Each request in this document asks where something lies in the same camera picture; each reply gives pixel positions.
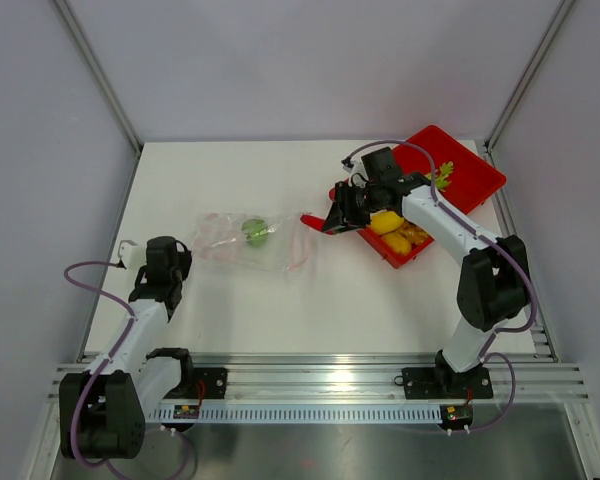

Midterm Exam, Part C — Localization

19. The aluminium frame post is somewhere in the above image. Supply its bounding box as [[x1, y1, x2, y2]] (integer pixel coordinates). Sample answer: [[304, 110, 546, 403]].
[[484, 0, 579, 155], [51, 0, 144, 159]]

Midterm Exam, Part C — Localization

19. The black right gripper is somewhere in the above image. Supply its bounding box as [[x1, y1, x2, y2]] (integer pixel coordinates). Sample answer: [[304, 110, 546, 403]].
[[322, 182, 381, 235]]

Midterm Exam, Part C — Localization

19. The red plastic tray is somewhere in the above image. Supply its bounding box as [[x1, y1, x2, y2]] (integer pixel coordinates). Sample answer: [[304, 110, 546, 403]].
[[328, 124, 509, 270]]

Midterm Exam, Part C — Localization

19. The green fake lime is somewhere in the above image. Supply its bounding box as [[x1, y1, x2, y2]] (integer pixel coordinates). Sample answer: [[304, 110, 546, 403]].
[[241, 218, 270, 248]]

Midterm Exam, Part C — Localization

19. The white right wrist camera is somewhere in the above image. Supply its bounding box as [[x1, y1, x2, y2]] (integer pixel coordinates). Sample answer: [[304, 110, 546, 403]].
[[349, 160, 368, 188]]

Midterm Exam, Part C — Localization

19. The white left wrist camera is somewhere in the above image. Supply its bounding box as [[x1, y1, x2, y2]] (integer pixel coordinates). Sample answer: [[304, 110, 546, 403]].
[[117, 240, 146, 270]]

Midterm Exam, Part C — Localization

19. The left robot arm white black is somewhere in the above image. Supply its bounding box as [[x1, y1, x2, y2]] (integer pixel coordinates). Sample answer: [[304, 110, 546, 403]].
[[59, 236, 198, 468]]

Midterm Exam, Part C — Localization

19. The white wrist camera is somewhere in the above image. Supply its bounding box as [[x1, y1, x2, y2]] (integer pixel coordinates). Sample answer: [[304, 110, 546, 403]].
[[117, 240, 146, 270], [349, 160, 368, 188]]

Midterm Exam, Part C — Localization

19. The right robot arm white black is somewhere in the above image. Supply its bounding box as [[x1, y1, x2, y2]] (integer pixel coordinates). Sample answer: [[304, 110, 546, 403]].
[[321, 142, 537, 397]]

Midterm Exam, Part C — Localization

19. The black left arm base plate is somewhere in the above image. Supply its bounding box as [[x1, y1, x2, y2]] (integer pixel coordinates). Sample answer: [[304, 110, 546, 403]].
[[173, 367, 228, 400]]

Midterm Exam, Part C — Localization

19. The aluminium frame post right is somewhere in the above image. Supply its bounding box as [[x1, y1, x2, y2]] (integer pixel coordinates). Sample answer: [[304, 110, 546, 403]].
[[484, 0, 579, 155]]

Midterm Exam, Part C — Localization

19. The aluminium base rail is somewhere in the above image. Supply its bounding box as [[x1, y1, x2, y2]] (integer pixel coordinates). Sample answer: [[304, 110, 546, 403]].
[[47, 352, 589, 401]]

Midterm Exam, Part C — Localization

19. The aluminium frame post left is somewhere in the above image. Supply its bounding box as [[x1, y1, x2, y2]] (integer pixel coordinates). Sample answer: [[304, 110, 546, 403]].
[[51, 0, 144, 159]]

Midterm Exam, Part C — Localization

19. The orange fake tangerine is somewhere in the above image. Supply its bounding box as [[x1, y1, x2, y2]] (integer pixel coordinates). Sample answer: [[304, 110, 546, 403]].
[[382, 232, 412, 256]]

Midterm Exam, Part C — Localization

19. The red fake chili pepper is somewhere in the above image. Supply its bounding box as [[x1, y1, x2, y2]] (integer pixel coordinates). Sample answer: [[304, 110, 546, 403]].
[[300, 214, 325, 232]]

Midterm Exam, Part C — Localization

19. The white slotted cable duct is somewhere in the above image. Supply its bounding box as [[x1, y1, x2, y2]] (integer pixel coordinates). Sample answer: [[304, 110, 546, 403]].
[[146, 403, 442, 425]]

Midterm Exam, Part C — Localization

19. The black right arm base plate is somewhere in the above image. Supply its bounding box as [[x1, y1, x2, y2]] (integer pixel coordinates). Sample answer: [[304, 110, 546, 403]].
[[401, 366, 494, 400]]

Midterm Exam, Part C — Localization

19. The fake green onion stalk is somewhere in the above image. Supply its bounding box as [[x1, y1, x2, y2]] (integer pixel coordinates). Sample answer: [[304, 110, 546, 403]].
[[434, 161, 454, 192]]

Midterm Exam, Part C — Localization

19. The clear zip top bag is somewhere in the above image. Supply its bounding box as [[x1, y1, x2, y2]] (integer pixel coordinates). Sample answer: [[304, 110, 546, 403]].
[[186, 212, 313, 272]]

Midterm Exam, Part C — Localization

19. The yellow fake mango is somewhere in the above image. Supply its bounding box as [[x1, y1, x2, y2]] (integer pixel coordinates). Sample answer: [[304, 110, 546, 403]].
[[369, 211, 405, 236]]

